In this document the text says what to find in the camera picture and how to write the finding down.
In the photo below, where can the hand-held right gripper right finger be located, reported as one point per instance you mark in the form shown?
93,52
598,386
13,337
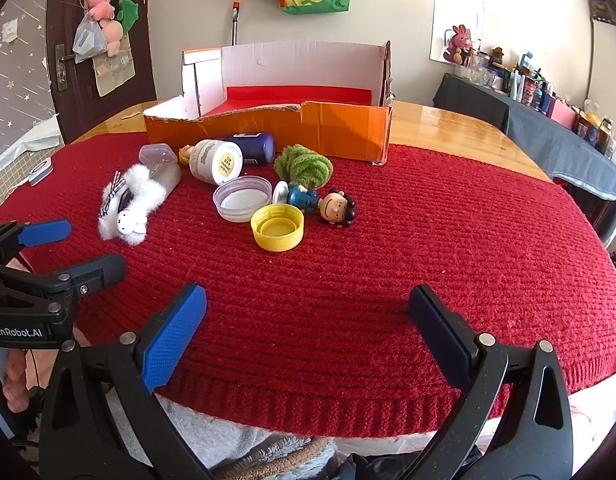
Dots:
443,335

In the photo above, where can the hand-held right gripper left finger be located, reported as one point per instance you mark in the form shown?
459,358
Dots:
172,340

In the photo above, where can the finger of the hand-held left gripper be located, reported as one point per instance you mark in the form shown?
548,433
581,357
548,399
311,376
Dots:
100,267
45,232

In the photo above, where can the white fluffy plush toy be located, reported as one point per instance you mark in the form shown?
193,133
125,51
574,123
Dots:
132,200

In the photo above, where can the grey rounded case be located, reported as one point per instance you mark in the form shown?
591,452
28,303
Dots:
168,177

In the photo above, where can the small clear plastic box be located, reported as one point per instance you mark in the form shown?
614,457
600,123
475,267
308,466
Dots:
155,154

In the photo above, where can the blonde girl figurine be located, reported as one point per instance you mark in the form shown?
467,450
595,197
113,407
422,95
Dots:
186,154

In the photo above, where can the yellow bottle cap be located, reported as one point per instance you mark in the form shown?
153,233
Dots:
278,230

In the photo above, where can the clear plastic lid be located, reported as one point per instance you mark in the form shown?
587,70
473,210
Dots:
237,200

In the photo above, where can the purple bottle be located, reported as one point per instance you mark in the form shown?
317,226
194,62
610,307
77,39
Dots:
255,147

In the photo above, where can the green knit scrunchie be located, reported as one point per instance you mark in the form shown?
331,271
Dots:
303,167

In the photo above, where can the white cardboard box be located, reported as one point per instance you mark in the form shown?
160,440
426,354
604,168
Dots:
338,130

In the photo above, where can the person's left hand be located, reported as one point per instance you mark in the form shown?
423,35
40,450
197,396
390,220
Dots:
17,385

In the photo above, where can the white grid sheet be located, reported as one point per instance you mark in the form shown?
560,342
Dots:
17,160

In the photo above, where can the grey fleece clothing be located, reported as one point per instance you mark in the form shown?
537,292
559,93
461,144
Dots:
212,435

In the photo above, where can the red knit cloth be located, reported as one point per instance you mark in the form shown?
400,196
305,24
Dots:
338,285

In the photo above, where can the beige hanging organizer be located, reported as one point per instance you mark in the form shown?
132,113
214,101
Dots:
112,75

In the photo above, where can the dark brown door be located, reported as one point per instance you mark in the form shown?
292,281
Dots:
142,75

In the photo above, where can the clear plastic bag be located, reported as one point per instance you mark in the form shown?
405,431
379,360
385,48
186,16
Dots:
87,40

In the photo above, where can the pale pink plush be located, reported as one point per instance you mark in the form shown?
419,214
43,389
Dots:
112,35

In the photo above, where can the side table with dark cloth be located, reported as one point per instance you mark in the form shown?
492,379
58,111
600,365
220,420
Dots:
548,140

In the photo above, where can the green plush toy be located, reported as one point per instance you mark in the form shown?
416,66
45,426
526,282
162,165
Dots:
127,15

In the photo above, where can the pink pig plush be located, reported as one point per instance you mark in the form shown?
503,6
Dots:
100,4

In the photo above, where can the row of bottles and jars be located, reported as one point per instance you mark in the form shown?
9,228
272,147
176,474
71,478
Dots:
528,87

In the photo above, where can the mop pole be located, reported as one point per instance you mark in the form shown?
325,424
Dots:
234,25

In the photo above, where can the pink rabbit plush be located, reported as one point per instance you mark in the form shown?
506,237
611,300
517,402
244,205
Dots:
460,42

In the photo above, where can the white refrigerator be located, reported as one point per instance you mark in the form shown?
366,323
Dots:
610,70

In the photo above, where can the wall switch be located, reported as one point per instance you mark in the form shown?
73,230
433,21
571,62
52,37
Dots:
10,31

